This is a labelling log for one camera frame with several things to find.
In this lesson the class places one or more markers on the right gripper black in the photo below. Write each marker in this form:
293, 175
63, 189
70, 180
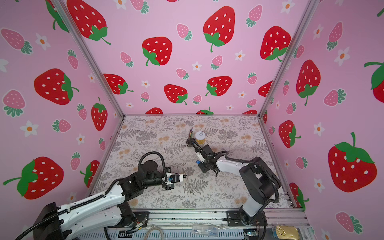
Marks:
201, 166

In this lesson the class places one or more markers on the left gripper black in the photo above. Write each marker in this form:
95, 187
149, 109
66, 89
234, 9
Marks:
167, 169

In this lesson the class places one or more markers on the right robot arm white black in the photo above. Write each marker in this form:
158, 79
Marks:
260, 181

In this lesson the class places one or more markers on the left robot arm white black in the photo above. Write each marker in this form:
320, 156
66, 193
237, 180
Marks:
107, 209

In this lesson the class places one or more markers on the colourful hex key set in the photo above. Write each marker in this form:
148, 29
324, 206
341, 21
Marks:
190, 137

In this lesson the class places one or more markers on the yellow tin can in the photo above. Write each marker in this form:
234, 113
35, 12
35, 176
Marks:
200, 137

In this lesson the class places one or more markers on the clear plastic box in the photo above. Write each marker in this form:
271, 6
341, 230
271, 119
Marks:
205, 230

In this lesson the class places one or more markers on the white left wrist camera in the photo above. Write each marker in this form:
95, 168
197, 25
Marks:
175, 178

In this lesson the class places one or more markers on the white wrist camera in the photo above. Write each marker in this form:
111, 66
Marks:
175, 178
201, 157

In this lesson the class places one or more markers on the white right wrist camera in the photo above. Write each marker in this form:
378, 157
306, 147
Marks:
201, 157

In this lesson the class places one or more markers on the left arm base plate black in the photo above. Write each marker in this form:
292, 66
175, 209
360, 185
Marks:
133, 219

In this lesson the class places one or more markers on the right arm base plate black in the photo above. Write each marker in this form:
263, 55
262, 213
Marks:
239, 218

